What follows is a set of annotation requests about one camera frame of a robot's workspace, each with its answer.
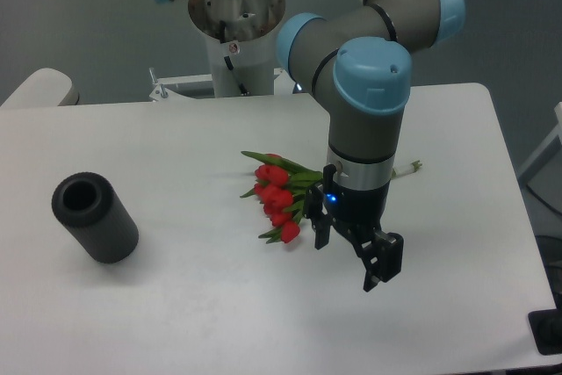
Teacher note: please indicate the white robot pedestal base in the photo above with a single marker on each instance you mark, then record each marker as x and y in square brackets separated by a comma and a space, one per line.
[240, 40]

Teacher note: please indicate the red tulip bouquet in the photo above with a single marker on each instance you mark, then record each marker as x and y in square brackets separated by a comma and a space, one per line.
[281, 188]

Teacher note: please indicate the black table cable grommet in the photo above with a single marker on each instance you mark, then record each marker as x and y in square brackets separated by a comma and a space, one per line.
[546, 329]

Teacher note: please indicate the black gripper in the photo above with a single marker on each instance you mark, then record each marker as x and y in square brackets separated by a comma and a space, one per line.
[356, 216]

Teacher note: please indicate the black ribbed cylindrical vase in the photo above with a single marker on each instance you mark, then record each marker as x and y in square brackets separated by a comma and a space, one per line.
[89, 208]

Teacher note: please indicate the white chair armrest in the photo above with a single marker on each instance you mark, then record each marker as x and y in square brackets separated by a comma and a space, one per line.
[44, 88]

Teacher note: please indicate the white furniture frame right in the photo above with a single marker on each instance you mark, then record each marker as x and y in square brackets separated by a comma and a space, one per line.
[543, 153]

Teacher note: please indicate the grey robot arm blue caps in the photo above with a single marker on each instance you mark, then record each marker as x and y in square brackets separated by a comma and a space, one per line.
[358, 68]

